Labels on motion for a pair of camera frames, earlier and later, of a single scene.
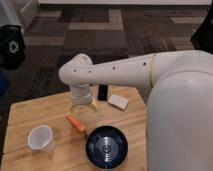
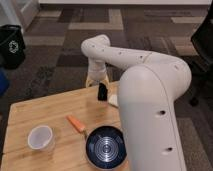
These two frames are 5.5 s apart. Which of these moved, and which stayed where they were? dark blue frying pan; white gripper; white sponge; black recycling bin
Moved: white gripper
Stayed: black recycling bin; dark blue frying pan; white sponge
